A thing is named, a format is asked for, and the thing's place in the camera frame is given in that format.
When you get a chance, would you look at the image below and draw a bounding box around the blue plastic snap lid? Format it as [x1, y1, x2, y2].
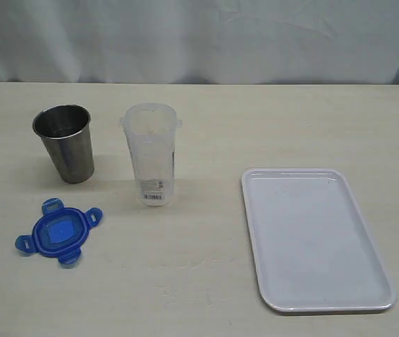
[15, 198, 103, 267]

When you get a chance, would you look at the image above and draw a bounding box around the white rectangular plastic tray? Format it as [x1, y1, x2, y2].
[241, 168, 396, 314]

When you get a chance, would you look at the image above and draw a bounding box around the white backdrop curtain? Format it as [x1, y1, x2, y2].
[0, 1, 399, 84]

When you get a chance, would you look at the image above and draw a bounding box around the clear tall plastic container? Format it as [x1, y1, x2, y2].
[120, 103, 182, 206]

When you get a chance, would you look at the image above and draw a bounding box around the stainless steel cup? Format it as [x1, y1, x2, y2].
[32, 105, 95, 184]

